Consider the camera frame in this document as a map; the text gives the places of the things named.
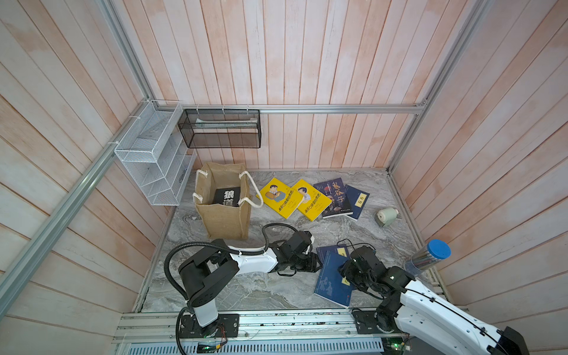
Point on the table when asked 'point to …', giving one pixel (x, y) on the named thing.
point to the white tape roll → (387, 216)
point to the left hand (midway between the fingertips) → (317, 270)
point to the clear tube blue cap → (433, 253)
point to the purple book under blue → (341, 248)
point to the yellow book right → (313, 203)
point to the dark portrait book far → (334, 190)
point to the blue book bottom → (331, 285)
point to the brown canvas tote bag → (223, 221)
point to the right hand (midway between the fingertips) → (339, 270)
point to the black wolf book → (228, 196)
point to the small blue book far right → (357, 199)
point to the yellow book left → (281, 198)
